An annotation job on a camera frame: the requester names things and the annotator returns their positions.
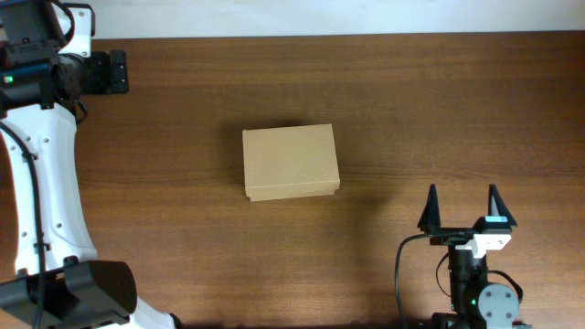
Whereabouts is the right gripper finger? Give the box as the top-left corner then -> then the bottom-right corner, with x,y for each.
417,184 -> 441,232
488,184 -> 517,228

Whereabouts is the brown cardboard box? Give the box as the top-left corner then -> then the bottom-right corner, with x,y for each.
242,123 -> 341,202

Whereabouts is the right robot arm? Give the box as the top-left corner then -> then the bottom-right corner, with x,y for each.
418,185 -> 524,328

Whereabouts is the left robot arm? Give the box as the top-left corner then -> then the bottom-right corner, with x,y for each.
1,0 -> 181,328

